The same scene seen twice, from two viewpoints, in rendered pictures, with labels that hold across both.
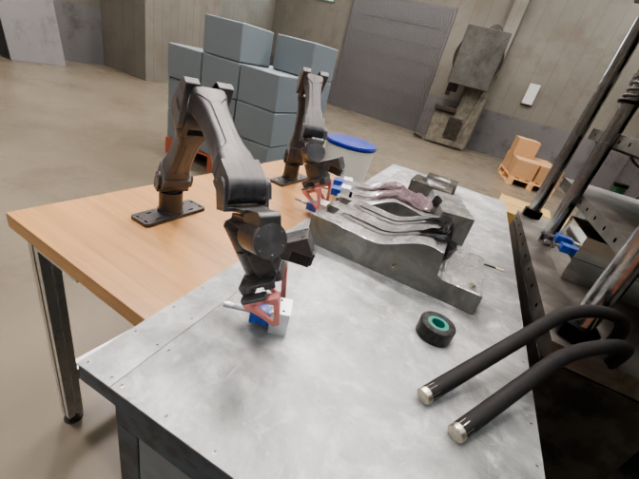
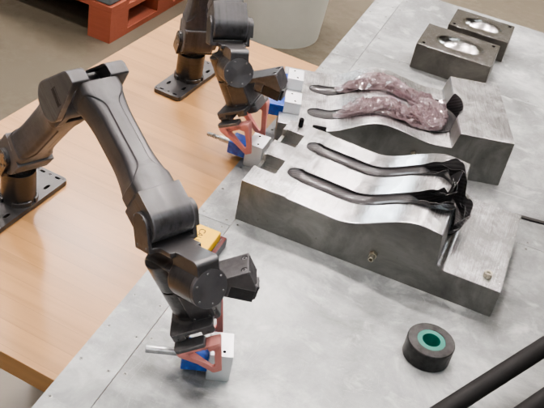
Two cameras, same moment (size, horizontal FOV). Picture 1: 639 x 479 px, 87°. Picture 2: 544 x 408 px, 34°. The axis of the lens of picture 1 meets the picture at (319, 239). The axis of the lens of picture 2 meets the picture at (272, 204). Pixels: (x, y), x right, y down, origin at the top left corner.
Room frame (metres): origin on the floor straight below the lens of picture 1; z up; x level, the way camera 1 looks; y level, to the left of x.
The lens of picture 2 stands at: (-0.42, 0.08, 1.81)
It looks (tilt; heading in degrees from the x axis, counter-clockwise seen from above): 36 degrees down; 355
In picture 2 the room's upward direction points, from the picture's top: 12 degrees clockwise
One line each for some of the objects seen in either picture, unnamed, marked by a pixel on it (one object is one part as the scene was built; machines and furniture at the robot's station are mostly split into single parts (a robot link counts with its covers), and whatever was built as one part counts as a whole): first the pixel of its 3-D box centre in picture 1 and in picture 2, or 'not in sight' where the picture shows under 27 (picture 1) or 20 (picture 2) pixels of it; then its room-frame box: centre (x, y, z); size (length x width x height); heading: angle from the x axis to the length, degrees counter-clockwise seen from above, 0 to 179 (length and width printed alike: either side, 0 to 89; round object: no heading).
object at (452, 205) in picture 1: (399, 202); (390, 112); (1.30, -0.27, 0.86); 0.50 x 0.26 x 0.11; 88
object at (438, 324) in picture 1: (435, 328); (428, 347); (0.61, -0.30, 0.82); 0.08 x 0.08 x 0.04
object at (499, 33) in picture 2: (440, 183); (478, 35); (1.88, -0.57, 0.83); 0.17 x 0.13 x 0.06; 71
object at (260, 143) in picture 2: (311, 204); (235, 143); (1.11, 0.06, 0.83); 0.13 x 0.05 x 0.05; 72
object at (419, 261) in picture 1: (400, 239); (385, 201); (0.94, -0.24, 0.87); 0.50 x 0.26 x 0.14; 71
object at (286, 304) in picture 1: (257, 311); (189, 353); (0.51, 0.08, 0.83); 0.13 x 0.05 x 0.05; 94
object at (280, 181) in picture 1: (291, 171); (189, 65); (1.39, 0.19, 0.84); 0.20 x 0.07 x 0.08; 156
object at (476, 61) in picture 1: (460, 87); not in sight; (9.84, -2.52, 1.44); 1.48 x 1.32 x 2.88; 66
